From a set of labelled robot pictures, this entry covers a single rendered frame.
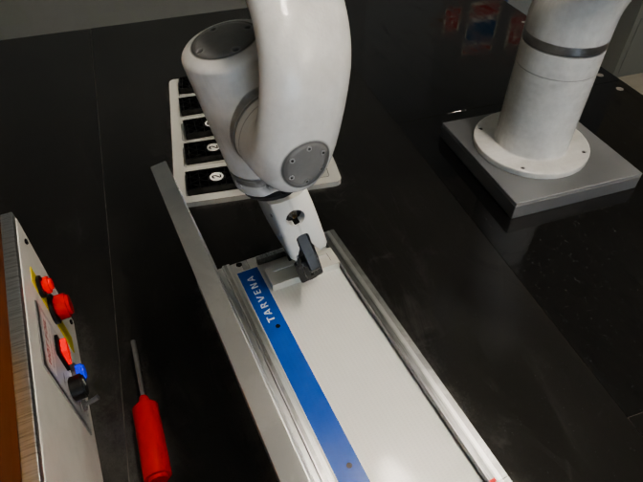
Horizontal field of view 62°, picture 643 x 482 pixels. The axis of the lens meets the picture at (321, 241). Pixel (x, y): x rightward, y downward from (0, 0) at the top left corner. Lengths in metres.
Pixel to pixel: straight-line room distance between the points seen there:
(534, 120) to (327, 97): 0.52
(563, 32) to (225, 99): 0.51
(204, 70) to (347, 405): 0.37
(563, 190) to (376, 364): 0.43
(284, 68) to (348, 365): 0.36
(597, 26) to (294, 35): 0.52
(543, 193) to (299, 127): 0.54
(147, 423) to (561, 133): 0.71
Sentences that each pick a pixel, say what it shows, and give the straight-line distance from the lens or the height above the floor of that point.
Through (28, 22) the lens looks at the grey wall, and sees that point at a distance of 2.78.
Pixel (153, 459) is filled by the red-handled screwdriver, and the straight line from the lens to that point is 0.61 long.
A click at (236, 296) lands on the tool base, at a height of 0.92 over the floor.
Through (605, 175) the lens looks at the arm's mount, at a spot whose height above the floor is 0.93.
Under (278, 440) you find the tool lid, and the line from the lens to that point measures 0.39.
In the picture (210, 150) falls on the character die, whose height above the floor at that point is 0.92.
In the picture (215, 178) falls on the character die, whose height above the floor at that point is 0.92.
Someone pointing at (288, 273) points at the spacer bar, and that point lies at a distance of 0.71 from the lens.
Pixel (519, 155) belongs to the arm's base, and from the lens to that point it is 0.94.
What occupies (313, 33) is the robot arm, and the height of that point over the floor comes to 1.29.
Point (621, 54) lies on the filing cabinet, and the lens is 3.40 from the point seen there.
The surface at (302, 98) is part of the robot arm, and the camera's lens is 0.42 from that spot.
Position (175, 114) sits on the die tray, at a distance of 1.08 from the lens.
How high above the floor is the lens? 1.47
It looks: 45 degrees down
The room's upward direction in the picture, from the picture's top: straight up
